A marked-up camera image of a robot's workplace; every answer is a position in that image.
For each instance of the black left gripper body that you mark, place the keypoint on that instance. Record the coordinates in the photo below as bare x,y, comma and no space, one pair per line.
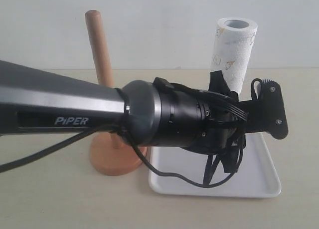
209,123

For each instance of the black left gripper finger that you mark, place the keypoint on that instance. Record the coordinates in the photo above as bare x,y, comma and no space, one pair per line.
231,161
218,85

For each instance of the printed white paper towel roll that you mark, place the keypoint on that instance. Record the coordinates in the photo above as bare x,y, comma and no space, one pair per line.
234,39

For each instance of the wooden paper towel holder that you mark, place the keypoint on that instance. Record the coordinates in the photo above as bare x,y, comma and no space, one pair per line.
108,154

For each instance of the white rectangular plastic tray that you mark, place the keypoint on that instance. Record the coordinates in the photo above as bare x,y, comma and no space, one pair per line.
256,177

